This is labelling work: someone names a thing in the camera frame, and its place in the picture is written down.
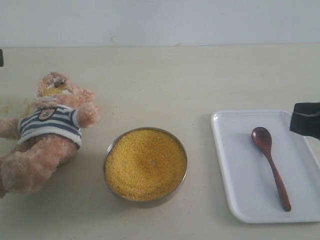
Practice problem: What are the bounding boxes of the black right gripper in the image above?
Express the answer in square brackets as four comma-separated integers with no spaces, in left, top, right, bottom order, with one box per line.
[289,102,320,140]

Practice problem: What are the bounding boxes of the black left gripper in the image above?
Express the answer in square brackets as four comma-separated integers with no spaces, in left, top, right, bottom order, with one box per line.
[0,49,4,67]

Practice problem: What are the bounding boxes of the dark brown wooden spoon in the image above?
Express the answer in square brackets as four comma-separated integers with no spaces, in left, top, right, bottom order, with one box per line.
[251,126,292,212]

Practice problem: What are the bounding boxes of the plush teddy bear striped shirt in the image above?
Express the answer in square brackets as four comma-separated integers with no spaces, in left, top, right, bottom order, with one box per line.
[0,71,100,198]

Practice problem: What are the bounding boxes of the white rectangular plastic tray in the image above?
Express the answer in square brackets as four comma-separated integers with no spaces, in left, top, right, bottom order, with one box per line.
[210,109,320,224]

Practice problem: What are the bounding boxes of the yellow millet grains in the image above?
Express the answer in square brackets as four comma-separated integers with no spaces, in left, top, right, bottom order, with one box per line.
[104,129,187,201]

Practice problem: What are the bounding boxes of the round metal bowl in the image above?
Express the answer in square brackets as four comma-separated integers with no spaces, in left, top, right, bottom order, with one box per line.
[102,127,188,208]

